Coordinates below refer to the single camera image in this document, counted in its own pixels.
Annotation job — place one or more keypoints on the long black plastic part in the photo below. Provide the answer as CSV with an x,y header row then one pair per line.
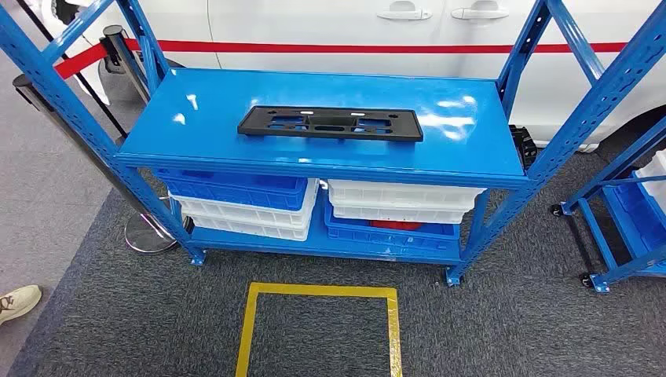
x,y
408,130

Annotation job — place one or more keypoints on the blue metal shelf rack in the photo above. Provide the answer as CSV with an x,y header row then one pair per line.
x,y
208,130

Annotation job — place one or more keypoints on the red object in bin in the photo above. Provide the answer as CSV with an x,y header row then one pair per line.
x,y
395,225

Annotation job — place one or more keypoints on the blue plastic bin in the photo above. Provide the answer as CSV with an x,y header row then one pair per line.
x,y
234,195
390,237
632,218

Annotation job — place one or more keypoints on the red barrier belt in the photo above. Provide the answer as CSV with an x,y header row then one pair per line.
x,y
312,48

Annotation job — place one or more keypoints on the white car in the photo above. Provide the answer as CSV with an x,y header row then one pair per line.
x,y
338,26

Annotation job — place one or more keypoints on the black stanchion with chrome base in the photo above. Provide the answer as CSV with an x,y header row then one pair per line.
x,y
151,237

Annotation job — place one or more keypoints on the thin black pole stand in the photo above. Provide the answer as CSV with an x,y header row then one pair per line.
x,y
101,104

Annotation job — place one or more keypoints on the blue wheeled rack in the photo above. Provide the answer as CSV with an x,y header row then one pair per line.
x,y
598,239

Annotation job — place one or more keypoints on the person's shoe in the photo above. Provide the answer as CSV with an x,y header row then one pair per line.
x,y
18,302

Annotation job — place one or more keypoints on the black stanchion post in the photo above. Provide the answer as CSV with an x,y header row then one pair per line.
x,y
115,44

